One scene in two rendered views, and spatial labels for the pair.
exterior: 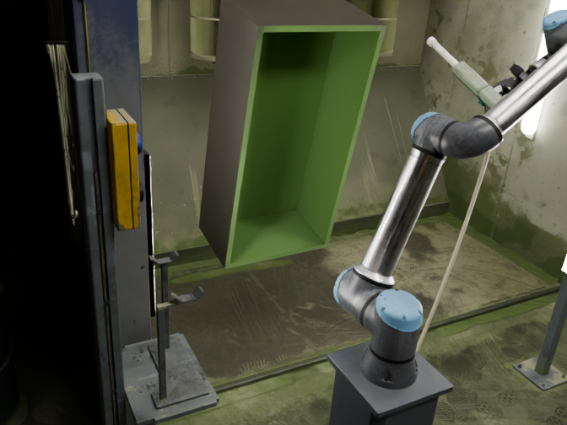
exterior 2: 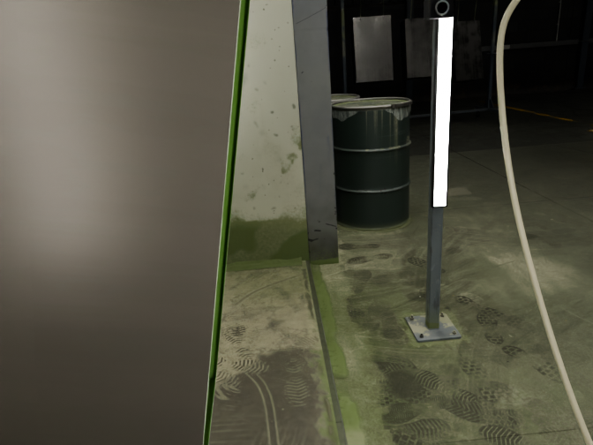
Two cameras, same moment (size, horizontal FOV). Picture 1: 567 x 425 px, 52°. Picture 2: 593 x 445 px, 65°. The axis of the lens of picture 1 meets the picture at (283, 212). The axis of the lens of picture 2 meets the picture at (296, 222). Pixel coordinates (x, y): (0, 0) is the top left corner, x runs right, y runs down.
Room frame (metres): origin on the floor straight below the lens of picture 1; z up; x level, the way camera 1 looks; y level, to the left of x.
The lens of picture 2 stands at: (2.07, 0.54, 1.24)
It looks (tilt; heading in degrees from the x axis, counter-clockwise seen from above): 20 degrees down; 297
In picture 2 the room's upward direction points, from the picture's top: 4 degrees counter-clockwise
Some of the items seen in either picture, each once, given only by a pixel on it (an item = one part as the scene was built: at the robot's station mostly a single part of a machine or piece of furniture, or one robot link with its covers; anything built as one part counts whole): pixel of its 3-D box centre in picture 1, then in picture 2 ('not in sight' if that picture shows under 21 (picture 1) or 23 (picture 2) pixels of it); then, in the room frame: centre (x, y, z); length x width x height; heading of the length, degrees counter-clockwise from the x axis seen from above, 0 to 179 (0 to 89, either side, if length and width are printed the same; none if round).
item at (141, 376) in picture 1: (162, 375); not in sight; (1.29, 0.31, 0.78); 0.31 x 0.23 x 0.01; 29
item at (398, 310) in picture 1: (395, 322); not in sight; (1.56, -0.38, 0.83); 0.17 x 0.15 x 0.18; 32
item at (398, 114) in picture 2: not in sight; (371, 162); (3.08, -2.74, 0.44); 0.59 x 0.58 x 0.89; 133
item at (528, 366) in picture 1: (541, 373); (431, 327); (2.38, -1.37, 0.01); 0.20 x 0.20 x 0.01; 29
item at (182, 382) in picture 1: (168, 325); not in sight; (1.30, 0.29, 0.95); 0.26 x 0.15 x 0.32; 29
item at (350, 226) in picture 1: (296, 236); not in sight; (3.52, -0.10, 0.11); 2.70 x 0.02 x 0.13; 119
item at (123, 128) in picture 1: (120, 169); not in sight; (1.24, 0.38, 1.42); 0.12 x 0.06 x 0.26; 29
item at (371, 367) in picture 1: (391, 357); not in sight; (1.56, -0.39, 0.69); 0.19 x 0.19 x 0.10
